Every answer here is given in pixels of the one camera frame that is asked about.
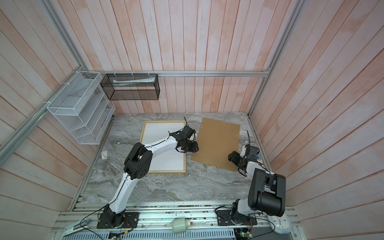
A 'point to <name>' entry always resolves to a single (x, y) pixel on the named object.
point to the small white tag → (104, 156)
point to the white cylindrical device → (180, 225)
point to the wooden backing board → (216, 140)
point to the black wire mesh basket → (131, 86)
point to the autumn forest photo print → (171, 159)
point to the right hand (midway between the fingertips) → (233, 156)
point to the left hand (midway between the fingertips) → (196, 151)
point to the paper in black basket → (118, 83)
